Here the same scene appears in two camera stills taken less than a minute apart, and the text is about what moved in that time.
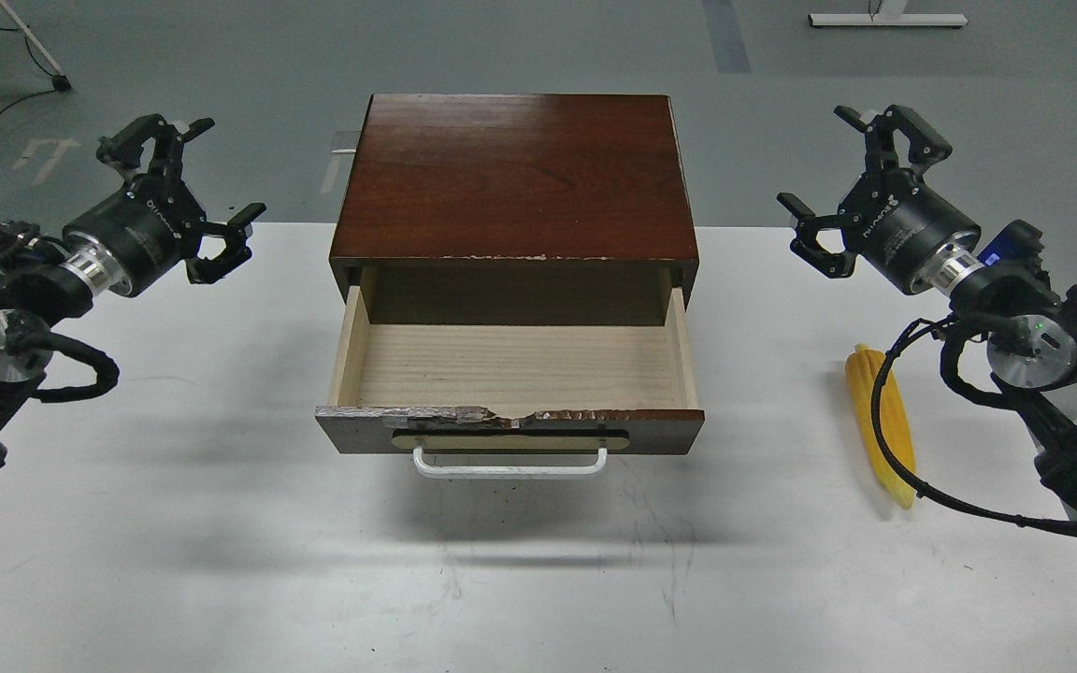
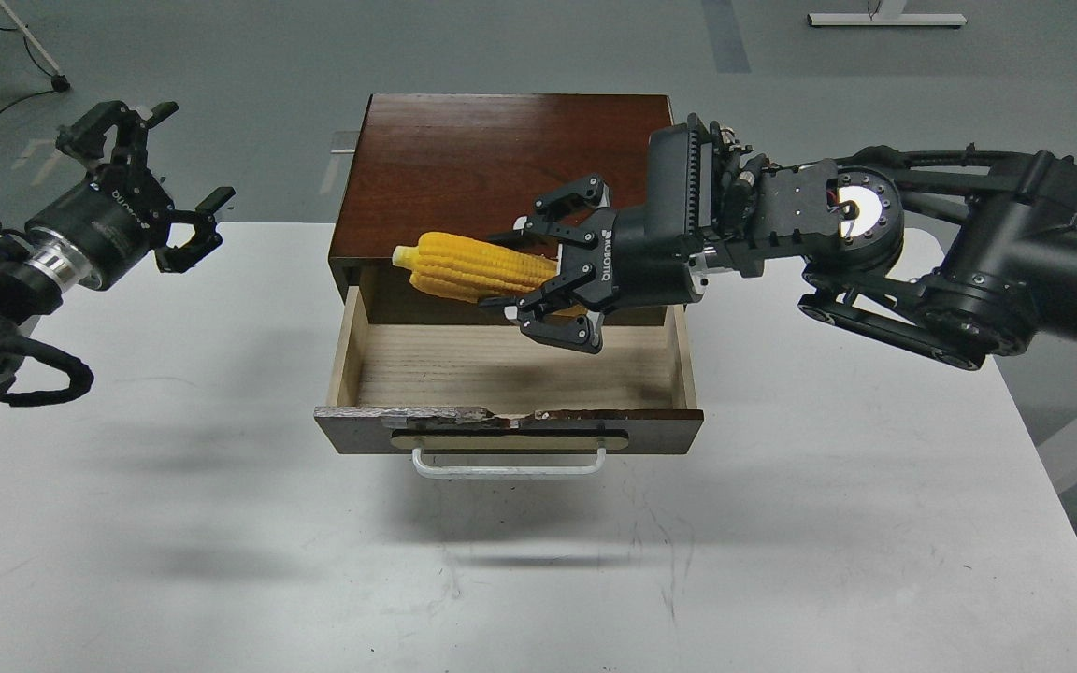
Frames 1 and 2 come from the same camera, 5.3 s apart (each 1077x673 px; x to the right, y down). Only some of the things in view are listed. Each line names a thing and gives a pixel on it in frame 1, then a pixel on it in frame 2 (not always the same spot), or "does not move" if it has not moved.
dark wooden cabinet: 516,210 does not move
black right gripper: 895,224 to 640,256
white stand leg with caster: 60,80 does not move
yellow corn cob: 864,366 to 461,269
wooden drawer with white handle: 511,371 does not move
